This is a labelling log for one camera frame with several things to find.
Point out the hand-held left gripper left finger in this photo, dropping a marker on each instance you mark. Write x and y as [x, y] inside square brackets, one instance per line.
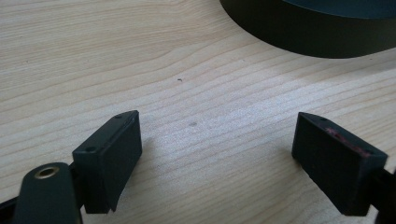
[106, 165]

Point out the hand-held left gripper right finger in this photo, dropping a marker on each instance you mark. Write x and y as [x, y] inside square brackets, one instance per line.
[336, 165]

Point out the dark round container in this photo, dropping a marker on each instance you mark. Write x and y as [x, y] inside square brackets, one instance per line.
[311, 28]

